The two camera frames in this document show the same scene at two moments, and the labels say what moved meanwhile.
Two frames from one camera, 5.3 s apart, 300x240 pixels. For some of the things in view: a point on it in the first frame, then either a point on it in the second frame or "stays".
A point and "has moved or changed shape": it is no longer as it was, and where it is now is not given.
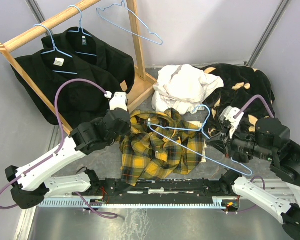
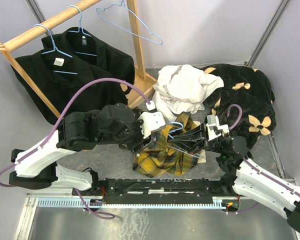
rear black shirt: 78,44 stays
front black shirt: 79,102 stays
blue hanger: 248,171 has moved or changed shape
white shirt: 183,88 stays
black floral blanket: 246,89 stays
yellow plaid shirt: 160,143 has moved or changed shape
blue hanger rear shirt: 80,29 stays
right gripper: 219,142 to 192,141
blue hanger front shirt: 55,48 stays
